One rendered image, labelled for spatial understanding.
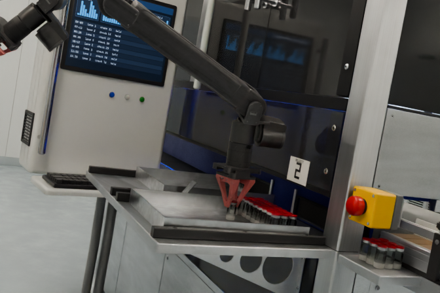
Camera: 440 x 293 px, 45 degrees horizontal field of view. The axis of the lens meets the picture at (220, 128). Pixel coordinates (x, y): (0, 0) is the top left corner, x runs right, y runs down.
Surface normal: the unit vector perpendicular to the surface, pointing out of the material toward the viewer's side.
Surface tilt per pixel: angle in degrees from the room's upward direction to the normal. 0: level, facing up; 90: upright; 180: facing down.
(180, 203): 90
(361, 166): 90
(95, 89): 90
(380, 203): 90
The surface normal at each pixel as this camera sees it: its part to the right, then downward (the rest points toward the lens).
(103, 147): 0.54, 0.14
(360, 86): -0.89, -0.13
